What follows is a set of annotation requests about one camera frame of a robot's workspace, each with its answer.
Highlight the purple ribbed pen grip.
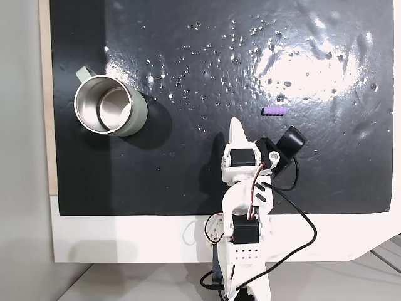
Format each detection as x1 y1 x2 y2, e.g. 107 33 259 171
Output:
261 107 288 116

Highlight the black glossy mat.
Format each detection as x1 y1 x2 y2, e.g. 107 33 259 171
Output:
49 0 394 216

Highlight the black table clamp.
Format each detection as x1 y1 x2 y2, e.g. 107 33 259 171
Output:
212 243 225 283

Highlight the green mug steel inside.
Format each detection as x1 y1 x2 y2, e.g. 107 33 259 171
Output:
73 66 148 138

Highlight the beige backing sheet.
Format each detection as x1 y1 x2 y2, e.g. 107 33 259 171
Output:
38 0 59 197

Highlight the black camera with mount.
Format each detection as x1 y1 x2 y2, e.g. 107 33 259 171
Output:
255 125 306 178

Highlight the red white black servo wire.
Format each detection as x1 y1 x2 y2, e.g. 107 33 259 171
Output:
246 162 272 221

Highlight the black cable at base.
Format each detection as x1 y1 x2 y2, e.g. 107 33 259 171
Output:
199 270 226 291

